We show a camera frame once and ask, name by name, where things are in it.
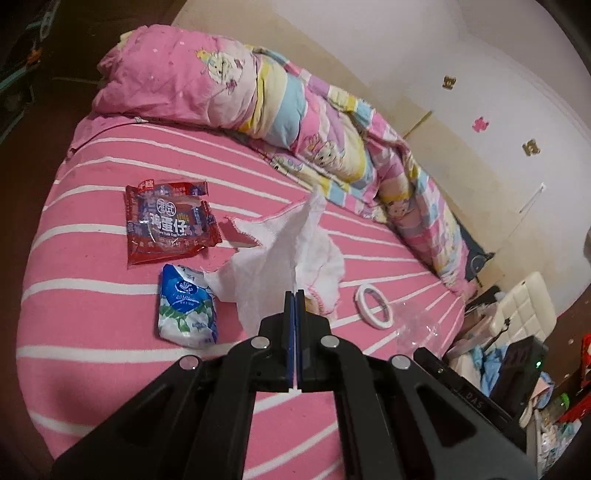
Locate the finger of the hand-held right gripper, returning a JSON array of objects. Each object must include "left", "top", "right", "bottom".
[{"left": 412, "top": 346, "right": 528, "bottom": 455}]

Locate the pale clothes pile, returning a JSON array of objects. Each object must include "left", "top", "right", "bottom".
[{"left": 445, "top": 295, "right": 502, "bottom": 365}]

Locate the pink cartoon quilt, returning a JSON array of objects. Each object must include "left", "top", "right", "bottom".
[{"left": 91, "top": 25, "right": 476, "bottom": 296}]

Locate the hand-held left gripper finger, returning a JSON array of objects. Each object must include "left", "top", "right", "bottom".
[
  {"left": 50, "top": 290, "right": 295, "bottom": 480},
  {"left": 295, "top": 290, "right": 542, "bottom": 480}
]

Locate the dark shelf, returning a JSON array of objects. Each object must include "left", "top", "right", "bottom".
[{"left": 0, "top": 0, "right": 61, "bottom": 139}]

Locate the white padded stool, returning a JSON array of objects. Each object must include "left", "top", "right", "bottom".
[{"left": 489, "top": 271, "right": 557, "bottom": 344}]

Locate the white cloth pink trim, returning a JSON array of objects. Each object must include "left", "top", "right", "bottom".
[{"left": 203, "top": 188, "right": 347, "bottom": 335}]

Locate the white tape roll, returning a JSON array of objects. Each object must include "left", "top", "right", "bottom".
[{"left": 355, "top": 284, "right": 394, "bottom": 329}]

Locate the dark blue cloth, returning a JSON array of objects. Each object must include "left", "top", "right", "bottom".
[{"left": 462, "top": 222, "right": 495, "bottom": 282}]

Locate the red snack packet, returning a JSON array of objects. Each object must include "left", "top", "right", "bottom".
[{"left": 124, "top": 181, "right": 225, "bottom": 267}]

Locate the light blue cloth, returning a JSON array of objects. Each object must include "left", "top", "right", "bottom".
[{"left": 478, "top": 346, "right": 509, "bottom": 388}]

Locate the blue and white tissue packet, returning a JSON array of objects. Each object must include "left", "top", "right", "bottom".
[{"left": 158, "top": 263, "right": 219, "bottom": 348}]

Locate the black electronic box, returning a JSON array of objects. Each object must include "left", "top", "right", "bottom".
[{"left": 489, "top": 335, "right": 550, "bottom": 416}]

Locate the clear plastic wrapper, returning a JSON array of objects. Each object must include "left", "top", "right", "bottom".
[{"left": 394, "top": 302, "right": 451, "bottom": 354}]

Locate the white thin wall strip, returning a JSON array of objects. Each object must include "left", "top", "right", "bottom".
[{"left": 518, "top": 182, "right": 546, "bottom": 214}]

